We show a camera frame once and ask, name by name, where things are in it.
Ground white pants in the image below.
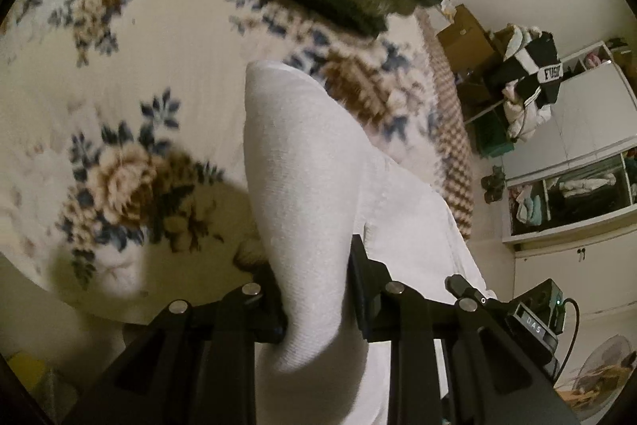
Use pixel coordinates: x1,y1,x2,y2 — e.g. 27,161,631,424
244,61,487,424

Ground white wardrobe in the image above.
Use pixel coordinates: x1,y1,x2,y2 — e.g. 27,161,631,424
502,42,636,316

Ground dark shoes on floor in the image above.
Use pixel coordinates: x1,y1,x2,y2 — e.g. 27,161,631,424
481,166,505,204

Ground brown checkered blanket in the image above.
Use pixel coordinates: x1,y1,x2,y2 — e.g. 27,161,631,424
414,9,474,241

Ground floral bed sheet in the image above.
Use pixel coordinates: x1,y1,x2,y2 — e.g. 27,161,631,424
1,0,445,323

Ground green storage box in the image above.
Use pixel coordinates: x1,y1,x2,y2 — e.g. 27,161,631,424
473,108,514,159

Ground black white jacket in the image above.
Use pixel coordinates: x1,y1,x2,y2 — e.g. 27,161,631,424
486,31,564,108

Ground large brown cardboard box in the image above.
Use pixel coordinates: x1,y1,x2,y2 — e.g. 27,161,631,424
437,4,500,73

